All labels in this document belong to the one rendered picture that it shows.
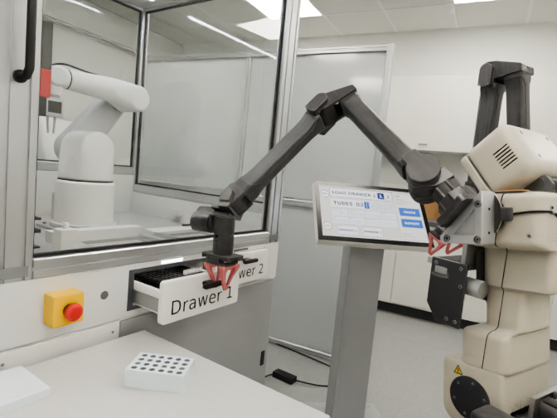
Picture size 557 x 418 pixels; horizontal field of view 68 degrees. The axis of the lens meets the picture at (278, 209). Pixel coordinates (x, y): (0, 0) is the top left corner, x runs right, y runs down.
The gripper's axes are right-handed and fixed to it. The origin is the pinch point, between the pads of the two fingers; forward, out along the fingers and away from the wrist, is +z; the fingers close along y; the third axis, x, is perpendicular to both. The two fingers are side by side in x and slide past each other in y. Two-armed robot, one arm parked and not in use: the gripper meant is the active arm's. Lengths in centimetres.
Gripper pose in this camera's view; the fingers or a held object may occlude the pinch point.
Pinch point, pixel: (220, 285)
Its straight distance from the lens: 118.8
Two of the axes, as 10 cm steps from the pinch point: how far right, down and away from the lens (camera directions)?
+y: -8.2, -1.1, 5.7
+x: -5.7, 0.3, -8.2
